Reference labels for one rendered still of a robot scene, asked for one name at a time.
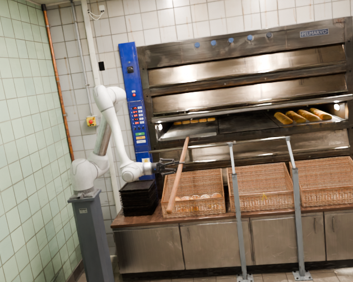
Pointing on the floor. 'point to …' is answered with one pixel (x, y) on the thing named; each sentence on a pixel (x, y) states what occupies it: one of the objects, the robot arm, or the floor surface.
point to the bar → (303, 275)
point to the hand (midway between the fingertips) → (180, 165)
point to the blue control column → (128, 56)
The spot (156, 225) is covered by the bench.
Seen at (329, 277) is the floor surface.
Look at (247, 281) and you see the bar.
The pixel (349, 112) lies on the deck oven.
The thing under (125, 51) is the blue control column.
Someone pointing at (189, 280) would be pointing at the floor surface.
